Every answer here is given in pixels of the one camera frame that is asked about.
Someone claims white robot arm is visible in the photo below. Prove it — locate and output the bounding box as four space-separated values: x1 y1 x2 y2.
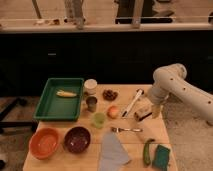
147 63 213 126

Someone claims white cup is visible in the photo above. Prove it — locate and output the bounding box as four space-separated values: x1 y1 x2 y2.
84 79 97 95

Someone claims dark purple bowl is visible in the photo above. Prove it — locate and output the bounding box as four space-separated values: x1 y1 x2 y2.
64 126 91 154

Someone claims whiteboard eraser block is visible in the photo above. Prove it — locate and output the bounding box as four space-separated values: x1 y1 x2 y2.
134 106 152 122

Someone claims orange bowl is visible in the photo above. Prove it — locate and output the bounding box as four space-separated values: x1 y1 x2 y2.
29 128 60 160

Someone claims green plastic tray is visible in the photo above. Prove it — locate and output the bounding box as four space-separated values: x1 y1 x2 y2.
34 78 84 121

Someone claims grey metal cup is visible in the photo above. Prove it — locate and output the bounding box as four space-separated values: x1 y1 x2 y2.
86 96 98 112

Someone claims yellow corn cob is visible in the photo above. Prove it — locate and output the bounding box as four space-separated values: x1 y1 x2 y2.
56 90 77 98

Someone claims small green cup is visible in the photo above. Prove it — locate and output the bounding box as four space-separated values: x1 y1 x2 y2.
92 113 106 129

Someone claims silver fork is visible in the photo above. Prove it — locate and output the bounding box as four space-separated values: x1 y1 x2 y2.
111 127 143 133

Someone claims light blue cloth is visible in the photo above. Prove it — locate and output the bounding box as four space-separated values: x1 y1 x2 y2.
98 132 131 171

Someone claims teal green sponge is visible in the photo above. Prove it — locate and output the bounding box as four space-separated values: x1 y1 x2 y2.
152 145 170 171

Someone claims orange fruit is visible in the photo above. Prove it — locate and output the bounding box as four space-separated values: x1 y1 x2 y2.
107 106 119 119

